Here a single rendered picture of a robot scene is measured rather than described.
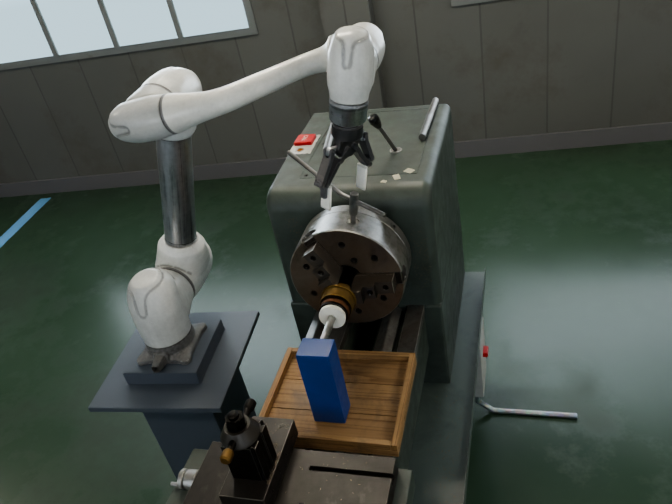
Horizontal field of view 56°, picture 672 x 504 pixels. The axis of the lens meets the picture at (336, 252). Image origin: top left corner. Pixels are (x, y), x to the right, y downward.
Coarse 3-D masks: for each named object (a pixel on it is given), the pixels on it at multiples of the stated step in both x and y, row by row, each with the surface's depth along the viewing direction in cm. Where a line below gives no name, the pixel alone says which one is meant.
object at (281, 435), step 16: (256, 416) 142; (272, 432) 138; (288, 432) 137; (288, 448) 137; (272, 464) 131; (240, 480) 129; (272, 480) 128; (224, 496) 127; (240, 496) 126; (256, 496) 125; (272, 496) 128
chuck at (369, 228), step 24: (336, 216) 166; (360, 216) 165; (336, 240) 162; (360, 240) 160; (384, 240) 161; (360, 264) 165; (384, 264) 163; (408, 264) 170; (312, 288) 174; (360, 312) 175; (384, 312) 173
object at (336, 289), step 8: (328, 288) 161; (336, 288) 159; (344, 288) 159; (328, 296) 158; (336, 296) 158; (344, 296) 158; (352, 296) 160; (320, 304) 161; (328, 304) 156; (336, 304) 155; (344, 304) 157; (352, 304) 159
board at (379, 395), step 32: (288, 352) 175; (352, 352) 171; (384, 352) 169; (288, 384) 168; (352, 384) 164; (384, 384) 162; (288, 416) 159; (352, 416) 155; (384, 416) 153; (320, 448) 151; (352, 448) 148; (384, 448) 145
